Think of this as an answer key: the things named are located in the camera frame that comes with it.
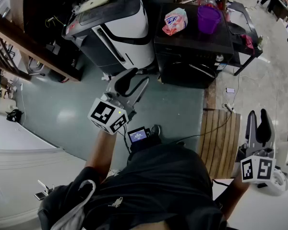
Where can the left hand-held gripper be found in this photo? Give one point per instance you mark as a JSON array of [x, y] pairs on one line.
[[103, 114]]

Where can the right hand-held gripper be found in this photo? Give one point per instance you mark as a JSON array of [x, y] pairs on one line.
[[256, 169]]

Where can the person's left forearm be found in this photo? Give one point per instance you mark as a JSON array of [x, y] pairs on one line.
[[103, 152]]

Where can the person's right forearm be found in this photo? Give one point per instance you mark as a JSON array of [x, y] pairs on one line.
[[235, 195]]

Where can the pink detergent bag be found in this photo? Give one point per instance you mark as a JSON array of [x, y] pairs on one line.
[[175, 20]]

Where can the white power strip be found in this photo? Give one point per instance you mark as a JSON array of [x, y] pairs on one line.
[[229, 107]]

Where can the wooden slatted mat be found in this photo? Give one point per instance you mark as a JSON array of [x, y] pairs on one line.
[[218, 147]]

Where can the smartphone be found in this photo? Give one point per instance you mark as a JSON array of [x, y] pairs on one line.
[[230, 90]]

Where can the small black screen device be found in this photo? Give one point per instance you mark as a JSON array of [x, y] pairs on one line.
[[137, 135]]

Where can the person's left shoe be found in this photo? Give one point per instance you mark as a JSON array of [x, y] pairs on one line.
[[155, 130]]

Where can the white and black appliance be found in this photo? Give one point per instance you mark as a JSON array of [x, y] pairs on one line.
[[124, 20]]

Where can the black washing machine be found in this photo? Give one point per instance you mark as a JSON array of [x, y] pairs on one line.
[[194, 47]]

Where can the small green item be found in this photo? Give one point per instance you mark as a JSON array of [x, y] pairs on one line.
[[260, 42]]

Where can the red cloth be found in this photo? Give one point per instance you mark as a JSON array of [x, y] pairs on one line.
[[247, 41]]

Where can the person's body in black clothing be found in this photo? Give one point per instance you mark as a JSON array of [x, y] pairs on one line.
[[163, 181]]

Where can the purple plastic bucket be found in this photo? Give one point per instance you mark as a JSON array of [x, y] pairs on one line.
[[208, 19]]

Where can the brown wooden shelf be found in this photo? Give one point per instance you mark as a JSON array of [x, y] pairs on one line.
[[33, 47]]

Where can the black side table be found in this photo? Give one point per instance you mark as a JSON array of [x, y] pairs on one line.
[[242, 15]]

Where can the black bag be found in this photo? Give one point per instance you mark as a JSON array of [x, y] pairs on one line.
[[14, 115]]

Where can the white door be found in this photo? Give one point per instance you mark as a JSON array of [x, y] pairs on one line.
[[19, 176]]

